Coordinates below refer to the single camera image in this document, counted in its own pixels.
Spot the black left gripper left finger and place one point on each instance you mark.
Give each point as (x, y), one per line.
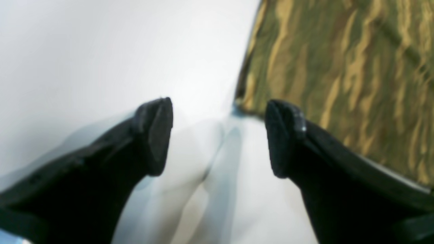
(79, 197)

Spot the camouflage T-shirt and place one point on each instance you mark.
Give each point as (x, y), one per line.
(360, 69)

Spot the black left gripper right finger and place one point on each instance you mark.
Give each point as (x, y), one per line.
(349, 198)

